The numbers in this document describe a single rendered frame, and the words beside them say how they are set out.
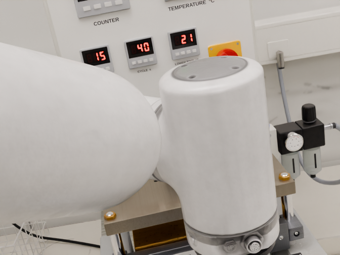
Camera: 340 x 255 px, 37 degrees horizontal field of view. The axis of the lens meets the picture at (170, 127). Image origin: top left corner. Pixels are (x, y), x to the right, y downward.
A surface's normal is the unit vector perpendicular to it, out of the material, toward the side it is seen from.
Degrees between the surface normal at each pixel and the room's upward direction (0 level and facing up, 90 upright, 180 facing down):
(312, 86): 90
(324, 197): 0
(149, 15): 90
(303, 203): 0
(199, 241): 90
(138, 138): 83
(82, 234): 0
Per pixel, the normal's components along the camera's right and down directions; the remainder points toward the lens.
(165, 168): -0.62, 0.44
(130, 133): 0.82, -0.10
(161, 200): -0.17, -0.91
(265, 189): 0.72, 0.15
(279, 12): 0.04, 0.38
